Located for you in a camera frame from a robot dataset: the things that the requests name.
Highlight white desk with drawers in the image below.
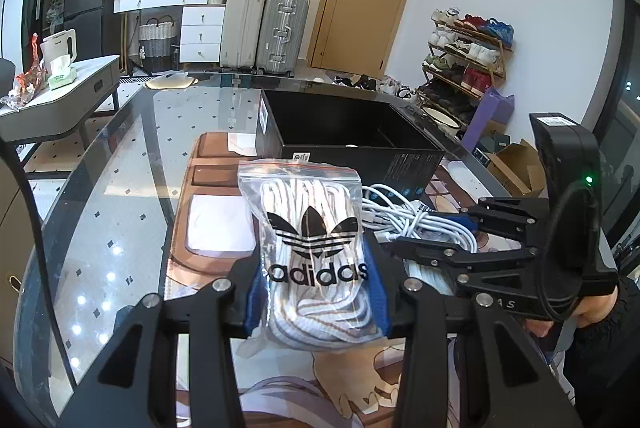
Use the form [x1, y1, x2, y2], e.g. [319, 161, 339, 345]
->
[114, 0, 226, 70]

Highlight adidas bag of white laces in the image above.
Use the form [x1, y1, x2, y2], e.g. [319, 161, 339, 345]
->
[238, 159, 382, 351]

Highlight black cardboard box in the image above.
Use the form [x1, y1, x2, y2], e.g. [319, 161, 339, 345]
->
[256, 90, 444, 200]

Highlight brown cardboard box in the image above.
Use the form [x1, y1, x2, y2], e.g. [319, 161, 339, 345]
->
[488, 140, 546, 197]

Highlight white electric kettle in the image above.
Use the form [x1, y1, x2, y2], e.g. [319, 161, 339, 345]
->
[40, 29, 77, 73]

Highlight woven basket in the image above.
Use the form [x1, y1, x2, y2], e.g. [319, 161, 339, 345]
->
[139, 16, 179, 73]

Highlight white hard suitcase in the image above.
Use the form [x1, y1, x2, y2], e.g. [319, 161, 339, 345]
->
[219, 0, 265, 70]

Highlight shoe rack with shoes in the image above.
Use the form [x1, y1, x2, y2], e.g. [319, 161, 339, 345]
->
[418, 7, 514, 127]

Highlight green tissue pack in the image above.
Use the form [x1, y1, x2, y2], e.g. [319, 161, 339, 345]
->
[48, 55, 77, 90]

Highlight white bucket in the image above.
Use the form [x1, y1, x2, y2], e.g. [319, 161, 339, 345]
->
[422, 107, 460, 130]

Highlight silver hard suitcase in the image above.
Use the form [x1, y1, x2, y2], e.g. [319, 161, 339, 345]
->
[256, 0, 309, 77]

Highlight grey side table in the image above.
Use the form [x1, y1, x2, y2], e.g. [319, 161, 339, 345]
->
[0, 55, 120, 144]

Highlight white charging cable bundle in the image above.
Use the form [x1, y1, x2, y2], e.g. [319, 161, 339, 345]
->
[360, 183, 478, 254]

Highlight person's right hand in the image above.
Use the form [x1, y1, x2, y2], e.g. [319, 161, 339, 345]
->
[519, 295, 618, 354]

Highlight anime printed table mat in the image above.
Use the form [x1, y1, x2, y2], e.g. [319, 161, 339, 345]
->
[166, 133, 484, 427]

